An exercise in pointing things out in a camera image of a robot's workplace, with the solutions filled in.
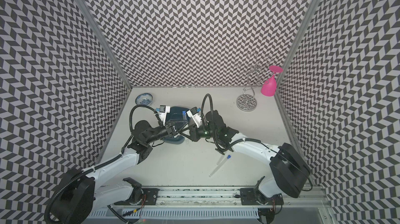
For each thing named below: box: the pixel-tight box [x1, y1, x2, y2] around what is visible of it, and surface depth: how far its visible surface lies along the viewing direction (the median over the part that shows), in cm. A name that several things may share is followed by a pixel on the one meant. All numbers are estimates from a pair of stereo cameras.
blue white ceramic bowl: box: [134, 92, 154, 106], surface depth 110 cm
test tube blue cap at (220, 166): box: [208, 154, 232, 178], surface depth 84 cm
